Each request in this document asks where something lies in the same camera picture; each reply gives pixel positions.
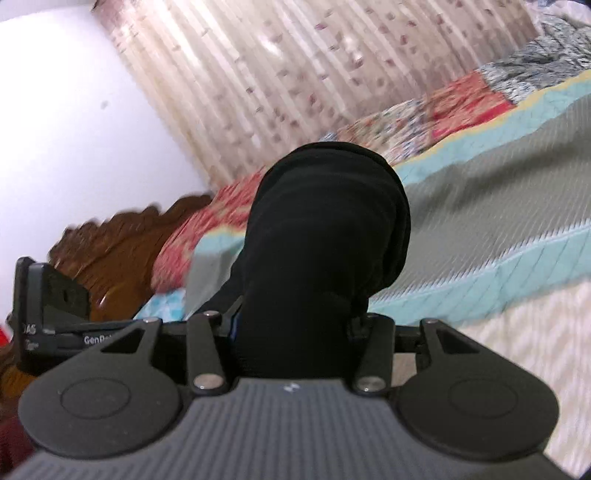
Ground black pants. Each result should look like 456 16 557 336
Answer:
215 142 411 379

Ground carved wooden headboard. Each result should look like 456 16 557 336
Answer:
46 194 215 324

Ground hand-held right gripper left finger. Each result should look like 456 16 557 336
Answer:
99 295 245 397

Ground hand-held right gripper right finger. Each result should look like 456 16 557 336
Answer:
346 313 491 395

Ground beige floral curtain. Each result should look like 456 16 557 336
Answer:
92 0 550 195

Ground patchwork quilt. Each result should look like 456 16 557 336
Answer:
150 60 591 476

